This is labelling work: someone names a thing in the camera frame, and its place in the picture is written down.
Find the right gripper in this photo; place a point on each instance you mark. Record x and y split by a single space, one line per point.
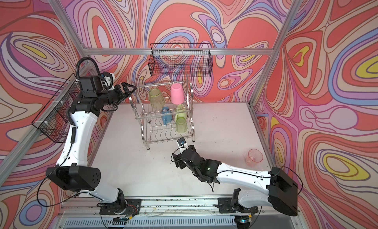
193 147

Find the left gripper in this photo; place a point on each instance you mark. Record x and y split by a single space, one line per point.
121 96

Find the green transparent cup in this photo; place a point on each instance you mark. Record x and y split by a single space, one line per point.
156 99
181 125

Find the blue ceramic mug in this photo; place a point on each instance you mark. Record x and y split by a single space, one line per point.
166 115

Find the pink plastic cup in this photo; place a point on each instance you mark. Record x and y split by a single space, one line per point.
177 94

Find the light green ceramic mug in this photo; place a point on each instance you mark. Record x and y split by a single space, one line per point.
181 111

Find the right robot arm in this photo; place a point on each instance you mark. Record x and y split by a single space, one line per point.
256 188

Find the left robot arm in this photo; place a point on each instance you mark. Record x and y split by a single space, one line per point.
71 172

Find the steel two-tier dish rack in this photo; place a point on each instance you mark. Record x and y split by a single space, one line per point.
161 120

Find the clear pink glass cup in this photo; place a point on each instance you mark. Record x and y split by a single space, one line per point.
254 157

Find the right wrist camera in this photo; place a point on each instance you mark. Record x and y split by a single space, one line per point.
181 142

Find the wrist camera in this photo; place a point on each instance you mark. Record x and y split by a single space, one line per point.
181 142
107 80

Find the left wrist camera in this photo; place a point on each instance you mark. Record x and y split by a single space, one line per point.
107 80

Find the black wire basket back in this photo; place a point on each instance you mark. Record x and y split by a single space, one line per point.
177 60

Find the black wire basket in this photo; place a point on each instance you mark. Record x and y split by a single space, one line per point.
52 120
177 60

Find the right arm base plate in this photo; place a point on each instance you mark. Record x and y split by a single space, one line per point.
227 205

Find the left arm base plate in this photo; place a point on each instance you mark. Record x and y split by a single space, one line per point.
130 207

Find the black wire basket left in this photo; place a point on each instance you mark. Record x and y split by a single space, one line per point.
52 120

